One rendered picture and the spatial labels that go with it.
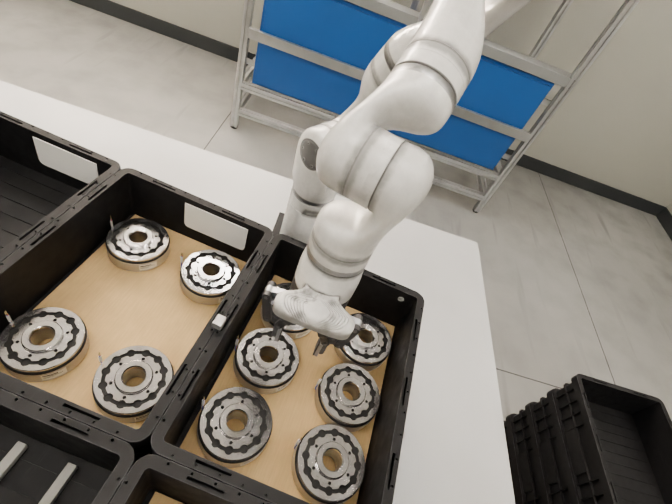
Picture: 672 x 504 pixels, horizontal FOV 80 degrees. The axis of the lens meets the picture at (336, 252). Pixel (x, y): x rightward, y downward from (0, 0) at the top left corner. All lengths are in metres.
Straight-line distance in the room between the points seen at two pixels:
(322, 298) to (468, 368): 0.64
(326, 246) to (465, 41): 0.23
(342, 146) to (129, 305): 0.51
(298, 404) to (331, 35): 1.94
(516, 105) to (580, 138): 1.33
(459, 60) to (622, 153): 3.55
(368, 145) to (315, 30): 1.99
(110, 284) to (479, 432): 0.78
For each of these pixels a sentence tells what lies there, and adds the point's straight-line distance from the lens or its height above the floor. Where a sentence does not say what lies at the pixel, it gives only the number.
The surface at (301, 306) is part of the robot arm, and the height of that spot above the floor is 1.11.
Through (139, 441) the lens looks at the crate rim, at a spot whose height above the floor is 0.93.
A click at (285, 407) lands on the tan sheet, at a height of 0.83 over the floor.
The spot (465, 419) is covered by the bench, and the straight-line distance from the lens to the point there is 0.97.
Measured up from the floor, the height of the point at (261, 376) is 0.86.
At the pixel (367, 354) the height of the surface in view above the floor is 0.86.
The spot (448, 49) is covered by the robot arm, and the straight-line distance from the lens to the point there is 0.41.
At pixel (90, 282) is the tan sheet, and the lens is 0.79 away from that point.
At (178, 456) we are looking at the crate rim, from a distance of 0.54.
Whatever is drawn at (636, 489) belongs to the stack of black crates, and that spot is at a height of 0.49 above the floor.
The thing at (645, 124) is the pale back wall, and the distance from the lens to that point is 3.85.
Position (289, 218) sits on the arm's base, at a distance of 0.88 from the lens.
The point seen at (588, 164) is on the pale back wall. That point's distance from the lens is 3.89.
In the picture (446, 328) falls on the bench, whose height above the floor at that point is 0.70.
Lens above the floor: 1.46
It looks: 45 degrees down
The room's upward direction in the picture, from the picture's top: 24 degrees clockwise
